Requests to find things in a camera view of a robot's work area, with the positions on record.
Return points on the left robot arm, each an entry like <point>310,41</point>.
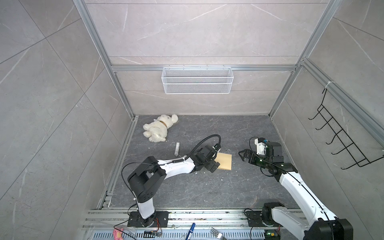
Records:
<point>146,179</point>

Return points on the black wire hook rack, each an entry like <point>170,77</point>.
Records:
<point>339,133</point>

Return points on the white teddy bear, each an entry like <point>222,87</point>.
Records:
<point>157,131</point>

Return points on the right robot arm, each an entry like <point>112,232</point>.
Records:
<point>320,223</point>

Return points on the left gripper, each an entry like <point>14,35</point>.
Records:
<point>214,165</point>

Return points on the white glue stick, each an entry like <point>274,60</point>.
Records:
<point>177,149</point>

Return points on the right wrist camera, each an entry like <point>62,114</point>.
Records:
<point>261,145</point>

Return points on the silver fork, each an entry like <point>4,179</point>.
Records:
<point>217,234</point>

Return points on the yellow envelope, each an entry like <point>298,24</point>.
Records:
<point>225,161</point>

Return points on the pink object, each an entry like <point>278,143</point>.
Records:
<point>118,234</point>

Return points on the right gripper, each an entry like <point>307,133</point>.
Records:
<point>252,160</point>

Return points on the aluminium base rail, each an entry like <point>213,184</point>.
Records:
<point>174,224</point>

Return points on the white wire mesh basket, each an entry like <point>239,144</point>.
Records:
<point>197,80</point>

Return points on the blue marker pen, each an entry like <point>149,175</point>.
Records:
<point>190,232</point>

